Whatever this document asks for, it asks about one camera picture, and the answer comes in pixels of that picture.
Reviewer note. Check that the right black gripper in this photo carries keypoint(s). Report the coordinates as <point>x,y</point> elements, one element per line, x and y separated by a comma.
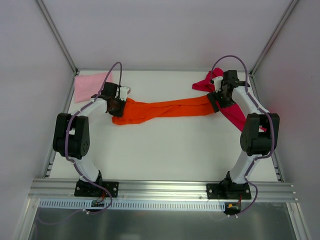
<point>215,102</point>

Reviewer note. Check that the white slotted cable duct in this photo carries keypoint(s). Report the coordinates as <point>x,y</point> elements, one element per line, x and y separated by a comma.
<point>120,204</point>

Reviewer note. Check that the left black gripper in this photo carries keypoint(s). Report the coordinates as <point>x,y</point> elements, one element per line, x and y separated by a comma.
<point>120,108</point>

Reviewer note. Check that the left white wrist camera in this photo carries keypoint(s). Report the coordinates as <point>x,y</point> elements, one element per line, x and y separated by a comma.
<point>124,91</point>

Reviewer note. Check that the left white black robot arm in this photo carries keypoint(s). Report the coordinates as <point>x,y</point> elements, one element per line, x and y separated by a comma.
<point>72,130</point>

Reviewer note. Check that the magenta t shirt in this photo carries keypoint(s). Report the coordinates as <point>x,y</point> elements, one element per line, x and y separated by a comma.
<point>233,113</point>

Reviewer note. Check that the right aluminium frame post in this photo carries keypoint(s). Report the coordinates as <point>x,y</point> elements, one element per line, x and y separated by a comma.
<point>274,35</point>

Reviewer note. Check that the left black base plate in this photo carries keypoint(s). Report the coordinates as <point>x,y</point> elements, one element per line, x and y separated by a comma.
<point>86,189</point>

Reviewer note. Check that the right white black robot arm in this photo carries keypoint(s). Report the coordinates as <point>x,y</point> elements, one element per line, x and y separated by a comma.
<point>259,135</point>

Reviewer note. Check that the folded pink t shirt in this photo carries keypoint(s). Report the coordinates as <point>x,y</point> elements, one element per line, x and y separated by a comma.
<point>85,86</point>

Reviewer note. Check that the front aluminium rail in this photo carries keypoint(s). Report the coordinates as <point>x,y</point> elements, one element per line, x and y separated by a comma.
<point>281,192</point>

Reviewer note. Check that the left aluminium frame post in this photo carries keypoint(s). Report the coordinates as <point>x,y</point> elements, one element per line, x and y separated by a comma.
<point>56,35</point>

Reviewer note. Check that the aluminium frame post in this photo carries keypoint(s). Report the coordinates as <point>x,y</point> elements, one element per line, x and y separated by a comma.
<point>274,35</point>
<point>56,35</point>

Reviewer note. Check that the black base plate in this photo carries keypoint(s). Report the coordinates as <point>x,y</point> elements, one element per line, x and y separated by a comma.
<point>86,189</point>
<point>228,190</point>

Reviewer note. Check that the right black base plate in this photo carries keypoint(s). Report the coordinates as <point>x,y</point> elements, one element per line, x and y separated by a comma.
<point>228,190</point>

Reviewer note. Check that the orange t shirt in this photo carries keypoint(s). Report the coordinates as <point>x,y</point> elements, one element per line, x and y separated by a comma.
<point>139,112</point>

